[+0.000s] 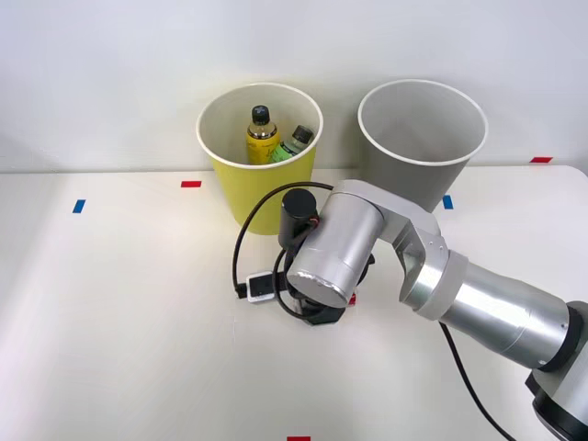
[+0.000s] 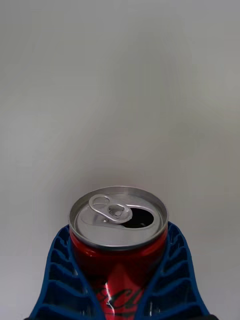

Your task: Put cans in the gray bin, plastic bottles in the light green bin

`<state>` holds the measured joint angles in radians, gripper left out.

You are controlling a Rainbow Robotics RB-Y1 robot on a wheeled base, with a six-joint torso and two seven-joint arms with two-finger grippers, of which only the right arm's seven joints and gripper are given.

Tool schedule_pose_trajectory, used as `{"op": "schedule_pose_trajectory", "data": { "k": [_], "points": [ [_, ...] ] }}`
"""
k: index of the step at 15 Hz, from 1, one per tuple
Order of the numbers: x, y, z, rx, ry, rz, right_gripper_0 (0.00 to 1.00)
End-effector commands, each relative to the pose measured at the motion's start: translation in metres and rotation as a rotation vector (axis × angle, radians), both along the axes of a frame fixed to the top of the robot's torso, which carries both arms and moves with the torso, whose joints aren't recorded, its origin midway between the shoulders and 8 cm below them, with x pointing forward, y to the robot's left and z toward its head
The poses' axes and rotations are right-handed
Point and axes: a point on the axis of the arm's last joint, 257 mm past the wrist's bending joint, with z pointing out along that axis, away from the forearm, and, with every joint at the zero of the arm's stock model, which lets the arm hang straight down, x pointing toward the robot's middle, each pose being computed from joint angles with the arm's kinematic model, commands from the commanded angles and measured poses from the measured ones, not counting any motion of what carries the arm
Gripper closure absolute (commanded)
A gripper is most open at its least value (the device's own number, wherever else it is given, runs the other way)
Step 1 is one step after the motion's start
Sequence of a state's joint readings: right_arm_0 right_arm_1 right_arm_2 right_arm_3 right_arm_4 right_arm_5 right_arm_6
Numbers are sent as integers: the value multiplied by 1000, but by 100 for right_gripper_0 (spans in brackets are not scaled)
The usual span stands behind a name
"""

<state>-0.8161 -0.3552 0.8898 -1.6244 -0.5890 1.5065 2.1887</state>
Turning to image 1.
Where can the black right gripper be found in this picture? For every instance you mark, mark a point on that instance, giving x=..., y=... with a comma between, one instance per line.
x=324, y=316

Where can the red drink can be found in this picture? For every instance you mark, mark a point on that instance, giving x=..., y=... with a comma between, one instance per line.
x=353, y=301

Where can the silver-grey right robot arm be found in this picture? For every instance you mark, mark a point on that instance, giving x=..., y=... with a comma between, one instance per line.
x=340, y=239

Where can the yellow-green plastic waste bin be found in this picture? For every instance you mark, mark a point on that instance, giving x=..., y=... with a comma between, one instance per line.
x=257, y=188

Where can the grey plastic waste bin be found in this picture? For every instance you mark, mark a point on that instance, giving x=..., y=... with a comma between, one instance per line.
x=432, y=184

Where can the green label plastic bottle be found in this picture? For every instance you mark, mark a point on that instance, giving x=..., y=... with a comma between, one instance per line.
x=287, y=148

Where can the yellow label plastic bottle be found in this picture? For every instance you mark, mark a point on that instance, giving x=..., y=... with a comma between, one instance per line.
x=261, y=146

